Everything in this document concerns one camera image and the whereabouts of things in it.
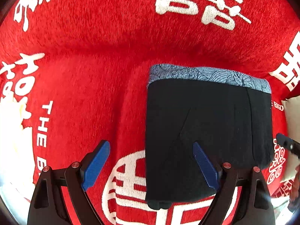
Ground cream folded cloth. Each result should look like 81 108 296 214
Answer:
1 97 35 224

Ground black pants with blue trim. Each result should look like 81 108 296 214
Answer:
145 64 274 210

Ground red blanket with white characters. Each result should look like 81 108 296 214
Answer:
1 0 299 224

